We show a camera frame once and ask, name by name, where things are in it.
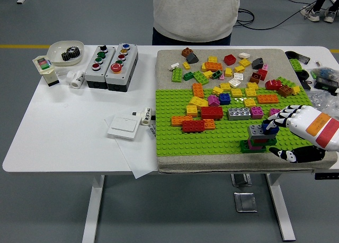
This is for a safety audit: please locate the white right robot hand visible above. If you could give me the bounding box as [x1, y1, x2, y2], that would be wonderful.
[262, 104, 339, 164]

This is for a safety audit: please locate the orange long flat brick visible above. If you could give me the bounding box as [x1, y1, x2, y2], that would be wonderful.
[256, 94, 280, 104]

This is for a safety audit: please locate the red rounded toy brick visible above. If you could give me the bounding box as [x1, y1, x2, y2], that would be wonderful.
[265, 79, 283, 91]

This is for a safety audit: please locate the grey long toy brick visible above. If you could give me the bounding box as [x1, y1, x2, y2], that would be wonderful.
[247, 124, 278, 141]

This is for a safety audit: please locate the pink long toy brick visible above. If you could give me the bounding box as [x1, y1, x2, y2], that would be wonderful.
[247, 139, 267, 151]

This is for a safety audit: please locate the silver long toy brick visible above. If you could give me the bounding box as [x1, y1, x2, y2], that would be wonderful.
[227, 107, 252, 121]

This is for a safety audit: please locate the red long toy brick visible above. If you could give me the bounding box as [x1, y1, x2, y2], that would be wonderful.
[200, 106, 224, 120]
[182, 120, 206, 133]

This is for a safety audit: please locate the magenta toy brick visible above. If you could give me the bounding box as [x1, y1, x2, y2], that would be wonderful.
[207, 94, 221, 107]

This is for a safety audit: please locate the orange long toy brick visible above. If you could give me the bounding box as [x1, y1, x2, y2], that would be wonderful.
[204, 61, 224, 71]
[171, 115, 194, 127]

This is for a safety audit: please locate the large yellow sloped brick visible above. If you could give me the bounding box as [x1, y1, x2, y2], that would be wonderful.
[188, 96, 209, 110]

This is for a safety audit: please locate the yellow square toy brick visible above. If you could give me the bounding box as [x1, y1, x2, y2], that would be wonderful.
[186, 104, 199, 118]

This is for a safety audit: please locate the lime green toy brick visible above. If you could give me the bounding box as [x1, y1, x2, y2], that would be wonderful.
[171, 67, 183, 83]

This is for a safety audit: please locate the crumpled clear plastic bag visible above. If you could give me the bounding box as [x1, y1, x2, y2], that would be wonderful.
[307, 91, 339, 115]

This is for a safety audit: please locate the black box green connector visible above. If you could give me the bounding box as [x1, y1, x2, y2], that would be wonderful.
[315, 77, 339, 93]

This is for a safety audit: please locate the clear bag with parts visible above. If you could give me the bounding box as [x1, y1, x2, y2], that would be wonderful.
[310, 66, 339, 81]

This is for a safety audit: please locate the black rectangular device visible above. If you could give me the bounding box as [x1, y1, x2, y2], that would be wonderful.
[296, 54, 311, 65]

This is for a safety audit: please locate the black table control panel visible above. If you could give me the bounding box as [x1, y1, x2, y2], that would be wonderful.
[314, 173, 339, 180]

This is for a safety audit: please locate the white table leg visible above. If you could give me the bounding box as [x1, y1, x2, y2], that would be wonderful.
[81, 175, 106, 243]
[265, 173, 297, 241]

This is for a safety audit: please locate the metal floor plate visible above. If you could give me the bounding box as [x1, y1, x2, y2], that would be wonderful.
[233, 192, 258, 213]

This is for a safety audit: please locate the person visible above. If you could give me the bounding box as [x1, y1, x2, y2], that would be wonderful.
[151, 0, 244, 46]
[300, 0, 339, 23]

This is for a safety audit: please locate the green studded baseplate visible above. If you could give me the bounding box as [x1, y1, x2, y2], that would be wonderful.
[155, 86, 335, 157]

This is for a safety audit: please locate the white labelled cylinder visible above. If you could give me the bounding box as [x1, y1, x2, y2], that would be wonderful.
[140, 107, 154, 127]

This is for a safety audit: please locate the white paper sheet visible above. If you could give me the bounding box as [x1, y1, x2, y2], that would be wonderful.
[104, 115, 159, 179]

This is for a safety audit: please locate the grey emergency-stop control box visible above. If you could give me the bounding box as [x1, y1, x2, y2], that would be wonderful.
[105, 43, 139, 92]

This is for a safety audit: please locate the grey four-button control box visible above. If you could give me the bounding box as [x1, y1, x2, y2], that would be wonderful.
[84, 45, 117, 89]

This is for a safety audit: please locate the white pipe fitting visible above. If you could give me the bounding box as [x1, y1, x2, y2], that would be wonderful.
[66, 70, 86, 89]

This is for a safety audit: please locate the white plastic bowl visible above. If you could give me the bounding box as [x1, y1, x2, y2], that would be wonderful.
[47, 40, 85, 67]

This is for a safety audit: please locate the black floor cable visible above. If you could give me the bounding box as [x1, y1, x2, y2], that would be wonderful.
[234, 1, 318, 31]

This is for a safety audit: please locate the white wall switch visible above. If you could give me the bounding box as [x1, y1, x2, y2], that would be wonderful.
[106, 115, 140, 140]

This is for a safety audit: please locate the white switch module green red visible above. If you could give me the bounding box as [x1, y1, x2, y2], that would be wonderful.
[32, 55, 60, 87]

